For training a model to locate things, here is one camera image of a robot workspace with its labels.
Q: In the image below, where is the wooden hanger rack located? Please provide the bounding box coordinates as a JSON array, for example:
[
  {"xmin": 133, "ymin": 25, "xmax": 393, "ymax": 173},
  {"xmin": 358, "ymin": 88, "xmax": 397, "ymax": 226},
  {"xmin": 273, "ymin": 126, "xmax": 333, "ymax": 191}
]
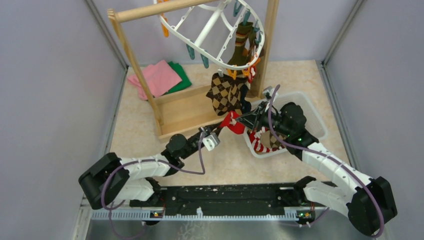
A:
[{"xmin": 107, "ymin": 0, "xmax": 279, "ymax": 141}]

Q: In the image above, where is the orange clip at back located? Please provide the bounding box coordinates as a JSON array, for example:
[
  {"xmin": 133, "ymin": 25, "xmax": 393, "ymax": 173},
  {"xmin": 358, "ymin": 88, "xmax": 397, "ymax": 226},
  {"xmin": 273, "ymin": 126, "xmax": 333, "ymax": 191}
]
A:
[{"xmin": 158, "ymin": 0, "xmax": 170, "ymax": 38}]

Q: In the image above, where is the white plastic laundry basket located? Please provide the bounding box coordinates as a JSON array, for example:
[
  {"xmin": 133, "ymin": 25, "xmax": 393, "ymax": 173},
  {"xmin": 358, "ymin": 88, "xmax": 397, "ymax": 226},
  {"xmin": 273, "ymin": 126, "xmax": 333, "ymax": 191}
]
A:
[{"xmin": 242, "ymin": 91, "xmax": 328, "ymax": 159}]

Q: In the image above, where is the white round clip hanger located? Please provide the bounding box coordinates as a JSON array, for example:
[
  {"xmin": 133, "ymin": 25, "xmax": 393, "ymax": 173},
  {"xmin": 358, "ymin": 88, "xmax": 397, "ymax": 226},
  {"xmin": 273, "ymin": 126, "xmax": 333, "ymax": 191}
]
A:
[{"xmin": 158, "ymin": 0, "xmax": 265, "ymax": 71}]

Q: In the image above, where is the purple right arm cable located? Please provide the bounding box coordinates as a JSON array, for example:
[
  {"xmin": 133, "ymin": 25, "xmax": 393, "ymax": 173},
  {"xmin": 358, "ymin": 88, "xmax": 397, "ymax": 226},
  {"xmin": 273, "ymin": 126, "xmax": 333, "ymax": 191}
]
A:
[{"xmin": 267, "ymin": 84, "xmax": 386, "ymax": 239}]

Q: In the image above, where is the olive striped hanging sock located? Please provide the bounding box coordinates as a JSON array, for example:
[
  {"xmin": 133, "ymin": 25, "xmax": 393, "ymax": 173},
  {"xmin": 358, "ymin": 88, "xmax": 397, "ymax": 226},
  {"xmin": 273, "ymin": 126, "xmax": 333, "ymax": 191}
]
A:
[{"xmin": 227, "ymin": 21, "xmax": 256, "ymax": 66}]

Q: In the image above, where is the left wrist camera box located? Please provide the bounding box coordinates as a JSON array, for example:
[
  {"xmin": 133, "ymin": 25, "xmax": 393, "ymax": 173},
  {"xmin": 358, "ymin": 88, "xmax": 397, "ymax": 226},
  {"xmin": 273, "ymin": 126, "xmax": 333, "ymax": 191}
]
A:
[{"xmin": 202, "ymin": 132, "xmax": 221, "ymax": 151}]

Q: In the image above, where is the brown argyle sock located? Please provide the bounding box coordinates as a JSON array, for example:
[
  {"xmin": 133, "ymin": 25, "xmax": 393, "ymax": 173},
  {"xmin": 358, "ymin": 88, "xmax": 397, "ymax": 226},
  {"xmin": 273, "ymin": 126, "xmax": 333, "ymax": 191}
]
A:
[
  {"xmin": 206, "ymin": 73, "xmax": 238, "ymax": 116},
  {"xmin": 227, "ymin": 77, "xmax": 247, "ymax": 113}
]

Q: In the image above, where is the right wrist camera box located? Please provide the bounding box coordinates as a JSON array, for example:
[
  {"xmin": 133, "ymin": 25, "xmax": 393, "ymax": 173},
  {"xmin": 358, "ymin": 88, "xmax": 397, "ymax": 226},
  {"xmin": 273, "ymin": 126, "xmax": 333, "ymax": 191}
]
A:
[{"xmin": 262, "ymin": 86, "xmax": 278, "ymax": 102}]

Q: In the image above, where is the teal clothes clip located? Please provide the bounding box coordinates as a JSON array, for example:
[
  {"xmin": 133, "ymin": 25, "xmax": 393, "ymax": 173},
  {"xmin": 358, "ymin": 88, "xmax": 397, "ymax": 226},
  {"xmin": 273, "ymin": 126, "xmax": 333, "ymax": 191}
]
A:
[{"xmin": 200, "ymin": 54, "xmax": 210, "ymax": 69}]

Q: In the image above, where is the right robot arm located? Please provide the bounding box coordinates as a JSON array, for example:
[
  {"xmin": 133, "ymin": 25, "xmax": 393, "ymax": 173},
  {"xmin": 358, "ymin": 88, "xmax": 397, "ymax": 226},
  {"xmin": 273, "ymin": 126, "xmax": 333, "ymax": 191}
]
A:
[{"xmin": 235, "ymin": 101, "xmax": 398, "ymax": 238}]

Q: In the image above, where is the navy white red hanging sock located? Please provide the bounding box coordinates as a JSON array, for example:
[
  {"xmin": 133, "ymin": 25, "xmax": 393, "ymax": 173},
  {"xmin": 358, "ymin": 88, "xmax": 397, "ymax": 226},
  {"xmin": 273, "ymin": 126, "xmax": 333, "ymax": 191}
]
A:
[{"xmin": 240, "ymin": 66, "xmax": 257, "ymax": 114}]

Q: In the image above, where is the white clothes clip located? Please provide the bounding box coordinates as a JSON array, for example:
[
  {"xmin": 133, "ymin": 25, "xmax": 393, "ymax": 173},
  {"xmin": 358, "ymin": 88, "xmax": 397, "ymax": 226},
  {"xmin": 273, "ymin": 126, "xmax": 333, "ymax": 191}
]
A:
[{"xmin": 217, "ymin": 68, "xmax": 224, "ymax": 78}]

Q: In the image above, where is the pink cloth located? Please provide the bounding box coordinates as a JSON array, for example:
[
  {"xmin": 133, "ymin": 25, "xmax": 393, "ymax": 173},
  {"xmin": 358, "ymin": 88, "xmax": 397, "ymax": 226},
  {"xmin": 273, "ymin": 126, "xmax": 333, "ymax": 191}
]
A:
[{"xmin": 142, "ymin": 60, "xmax": 181, "ymax": 98}]

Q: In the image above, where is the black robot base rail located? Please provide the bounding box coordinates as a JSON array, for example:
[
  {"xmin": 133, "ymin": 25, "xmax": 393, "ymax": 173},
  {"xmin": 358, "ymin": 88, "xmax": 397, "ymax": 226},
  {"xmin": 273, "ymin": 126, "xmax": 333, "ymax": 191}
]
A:
[{"xmin": 129, "ymin": 176, "xmax": 332, "ymax": 226}]

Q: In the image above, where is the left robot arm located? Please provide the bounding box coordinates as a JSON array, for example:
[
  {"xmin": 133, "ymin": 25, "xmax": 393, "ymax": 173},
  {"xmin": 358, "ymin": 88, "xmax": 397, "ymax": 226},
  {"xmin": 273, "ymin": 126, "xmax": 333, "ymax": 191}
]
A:
[{"xmin": 78, "ymin": 123, "xmax": 223, "ymax": 210}]

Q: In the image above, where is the green cloth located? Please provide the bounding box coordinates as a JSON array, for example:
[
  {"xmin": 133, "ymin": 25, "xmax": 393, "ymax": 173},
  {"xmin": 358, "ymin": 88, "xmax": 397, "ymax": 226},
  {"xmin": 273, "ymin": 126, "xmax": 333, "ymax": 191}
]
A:
[{"xmin": 165, "ymin": 61, "xmax": 192, "ymax": 95}]

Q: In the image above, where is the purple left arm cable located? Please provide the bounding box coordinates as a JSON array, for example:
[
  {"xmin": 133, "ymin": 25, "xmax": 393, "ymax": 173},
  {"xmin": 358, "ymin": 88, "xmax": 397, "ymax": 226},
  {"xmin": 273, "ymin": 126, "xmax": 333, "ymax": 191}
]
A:
[{"xmin": 100, "ymin": 130, "xmax": 207, "ymax": 240}]

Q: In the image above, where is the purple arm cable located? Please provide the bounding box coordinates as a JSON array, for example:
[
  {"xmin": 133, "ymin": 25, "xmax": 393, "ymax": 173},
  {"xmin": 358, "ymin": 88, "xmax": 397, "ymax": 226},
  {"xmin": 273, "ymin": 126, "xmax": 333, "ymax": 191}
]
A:
[
  {"xmin": 267, "ymin": 84, "xmax": 386, "ymax": 239},
  {"xmin": 100, "ymin": 130, "xmax": 207, "ymax": 240}
]

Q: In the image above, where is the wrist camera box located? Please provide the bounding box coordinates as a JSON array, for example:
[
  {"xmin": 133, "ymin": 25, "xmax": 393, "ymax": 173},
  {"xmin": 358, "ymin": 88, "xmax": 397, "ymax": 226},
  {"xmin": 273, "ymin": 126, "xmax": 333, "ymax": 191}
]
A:
[
  {"xmin": 202, "ymin": 132, "xmax": 221, "ymax": 151},
  {"xmin": 262, "ymin": 86, "xmax": 278, "ymax": 102}
]

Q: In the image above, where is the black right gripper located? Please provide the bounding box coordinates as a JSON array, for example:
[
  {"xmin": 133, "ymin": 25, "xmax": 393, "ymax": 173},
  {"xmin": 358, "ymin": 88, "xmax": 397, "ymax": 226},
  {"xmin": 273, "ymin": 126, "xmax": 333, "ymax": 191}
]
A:
[{"xmin": 236, "ymin": 101, "xmax": 292, "ymax": 138}]

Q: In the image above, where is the orange clothes clip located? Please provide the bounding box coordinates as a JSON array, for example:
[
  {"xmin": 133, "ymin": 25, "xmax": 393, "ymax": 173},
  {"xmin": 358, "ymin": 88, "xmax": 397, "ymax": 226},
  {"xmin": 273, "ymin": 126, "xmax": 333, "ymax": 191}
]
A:
[{"xmin": 227, "ymin": 69, "xmax": 238, "ymax": 80}]

